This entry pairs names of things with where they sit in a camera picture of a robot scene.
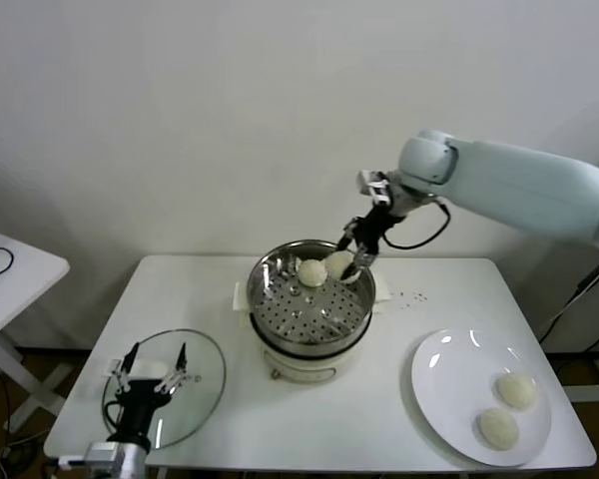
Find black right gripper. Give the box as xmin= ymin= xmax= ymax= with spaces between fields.
xmin=336 ymin=203 xmax=403 ymax=281

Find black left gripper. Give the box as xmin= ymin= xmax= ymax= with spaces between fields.
xmin=110 ymin=341 xmax=188 ymax=445

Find white steamed baozi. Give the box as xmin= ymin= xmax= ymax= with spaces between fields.
xmin=474 ymin=407 xmax=521 ymax=450
xmin=493 ymin=374 xmax=538 ymax=411
xmin=324 ymin=251 xmax=356 ymax=284
xmin=297 ymin=258 xmax=327 ymax=288

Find stainless steel steamer basket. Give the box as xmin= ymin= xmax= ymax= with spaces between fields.
xmin=245 ymin=240 xmax=377 ymax=350

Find round glass pot lid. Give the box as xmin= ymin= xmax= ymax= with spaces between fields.
xmin=101 ymin=328 xmax=228 ymax=452

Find cream electric cooking pot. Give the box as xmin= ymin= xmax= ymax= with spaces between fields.
xmin=231 ymin=278 xmax=393 ymax=384

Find white oval plate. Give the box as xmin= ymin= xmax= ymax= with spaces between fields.
xmin=410 ymin=328 xmax=553 ymax=468

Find white side table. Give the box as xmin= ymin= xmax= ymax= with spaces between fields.
xmin=0 ymin=227 xmax=71 ymax=415

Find white stand foot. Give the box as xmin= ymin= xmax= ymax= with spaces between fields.
xmin=561 ymin=358 xmax=599 ymax=404

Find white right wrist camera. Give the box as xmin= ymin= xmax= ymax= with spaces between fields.
xmin=356 ymin=170 xmax=394 ymax=206

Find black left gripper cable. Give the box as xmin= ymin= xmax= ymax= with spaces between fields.
xmin=103 ymin=400 xmax=127 ymax=436

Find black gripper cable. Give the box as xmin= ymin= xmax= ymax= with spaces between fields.
xmin=382 ymin=197 xmax=453 ymax=250
xmin=103 ymin=400 xmax=127 ymax=436

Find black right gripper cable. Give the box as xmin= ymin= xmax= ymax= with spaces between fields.
xmin=382 ymin=197 xmax=453 ymax=250

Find thin black floor cable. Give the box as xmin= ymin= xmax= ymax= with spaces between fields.
xmin=0 ymin=366 xmax=16 ymax=435

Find black power cable with adapter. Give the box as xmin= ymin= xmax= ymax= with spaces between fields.
xmin=537 ymin=252 xmax=599 ymax=345

